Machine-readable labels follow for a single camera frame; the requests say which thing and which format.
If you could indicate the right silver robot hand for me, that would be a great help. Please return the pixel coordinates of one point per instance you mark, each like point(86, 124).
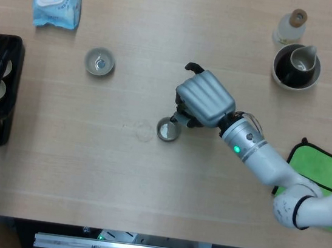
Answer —
point(206, 98)

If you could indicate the small dark grey teacup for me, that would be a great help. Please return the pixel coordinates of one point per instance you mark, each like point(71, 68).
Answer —
point(168, 130)

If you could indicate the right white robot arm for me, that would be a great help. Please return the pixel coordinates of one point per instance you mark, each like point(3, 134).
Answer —
point(264, 164)

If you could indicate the beige paper cup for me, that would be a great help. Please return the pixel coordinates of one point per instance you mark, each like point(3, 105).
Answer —
point(2, 90)
point(8, 68)

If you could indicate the white bowl black inside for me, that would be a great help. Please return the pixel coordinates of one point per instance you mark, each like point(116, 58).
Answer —
point(280, 64)

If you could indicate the dark pitcher beige inside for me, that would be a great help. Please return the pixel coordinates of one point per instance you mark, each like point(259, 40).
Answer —
point(302, 61)

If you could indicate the glass bottle wooden stopper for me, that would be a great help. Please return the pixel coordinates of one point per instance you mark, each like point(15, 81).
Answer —
point(288, 30)

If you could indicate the wide grey tea bowl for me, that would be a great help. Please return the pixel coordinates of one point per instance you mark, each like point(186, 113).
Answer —
point(99, 61)

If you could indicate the green microfiber cloth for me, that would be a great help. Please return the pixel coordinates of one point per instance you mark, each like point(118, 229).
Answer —
point(319, 168)

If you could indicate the brown rounded object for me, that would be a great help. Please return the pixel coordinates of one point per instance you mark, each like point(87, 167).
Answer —
point(1, 237)

